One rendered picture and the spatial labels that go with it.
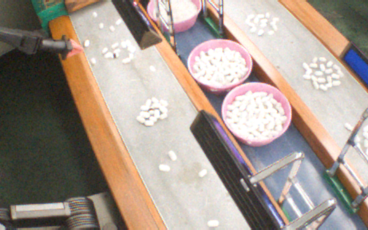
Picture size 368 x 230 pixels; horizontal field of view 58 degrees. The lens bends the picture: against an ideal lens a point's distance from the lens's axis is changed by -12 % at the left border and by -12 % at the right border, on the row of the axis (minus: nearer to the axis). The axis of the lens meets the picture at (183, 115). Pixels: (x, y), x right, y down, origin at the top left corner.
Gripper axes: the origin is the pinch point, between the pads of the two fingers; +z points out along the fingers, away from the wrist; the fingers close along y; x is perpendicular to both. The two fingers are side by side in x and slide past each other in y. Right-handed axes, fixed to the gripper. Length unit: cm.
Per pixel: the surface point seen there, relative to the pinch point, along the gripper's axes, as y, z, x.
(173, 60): -17.5, 32.4, -14.4
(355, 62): -73, 46, -66
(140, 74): -15.8, 22.8, -3.1
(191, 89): -35.4, 32.3, -14.3
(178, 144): -54, 23, -3
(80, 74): -3.9, 2.6, 10.3
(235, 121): -55, 41, -17
